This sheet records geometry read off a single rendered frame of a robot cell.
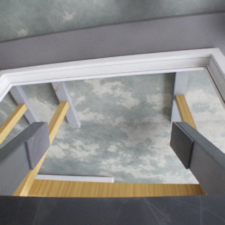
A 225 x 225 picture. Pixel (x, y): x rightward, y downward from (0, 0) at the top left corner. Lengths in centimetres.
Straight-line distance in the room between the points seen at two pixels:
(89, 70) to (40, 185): 57
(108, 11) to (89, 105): 58
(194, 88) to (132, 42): 46
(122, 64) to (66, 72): 29
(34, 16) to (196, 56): 80
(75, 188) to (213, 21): 90
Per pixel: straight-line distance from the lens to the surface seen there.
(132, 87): 101
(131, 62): 82
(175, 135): 16
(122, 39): 83
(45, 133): 16
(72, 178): 196
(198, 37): 88
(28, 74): 101
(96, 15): 88
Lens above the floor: 85
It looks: 49 degrees down
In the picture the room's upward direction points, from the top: 171 degrees counter-clockwise
